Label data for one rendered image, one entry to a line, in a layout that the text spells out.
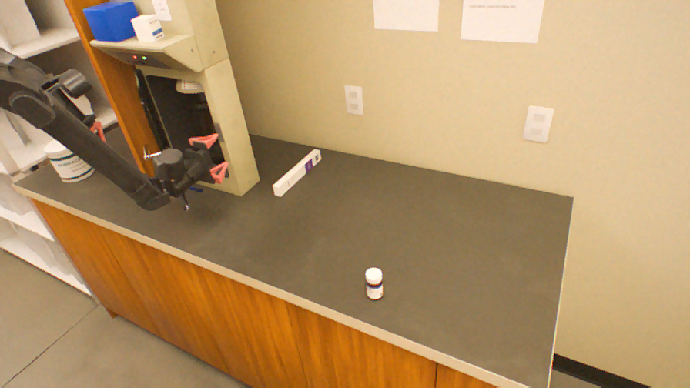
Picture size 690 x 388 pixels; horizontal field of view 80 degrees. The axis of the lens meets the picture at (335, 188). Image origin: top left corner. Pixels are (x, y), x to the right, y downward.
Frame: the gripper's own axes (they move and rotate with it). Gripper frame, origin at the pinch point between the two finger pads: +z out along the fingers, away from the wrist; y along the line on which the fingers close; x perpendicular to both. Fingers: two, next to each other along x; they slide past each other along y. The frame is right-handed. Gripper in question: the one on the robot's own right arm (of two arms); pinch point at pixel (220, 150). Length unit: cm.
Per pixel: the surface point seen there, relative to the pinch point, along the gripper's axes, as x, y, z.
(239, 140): 9.9, -8.1, 16.8
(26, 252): 205, -109, -15
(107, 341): 101, -119, -32
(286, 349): -20, -64, -18
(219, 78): 9.4, 14.6, 16.4
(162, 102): 38.0, 4.3, 13.6
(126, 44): 24.4, 29.7, 1.1
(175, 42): 9.3, 29.2, 5.5
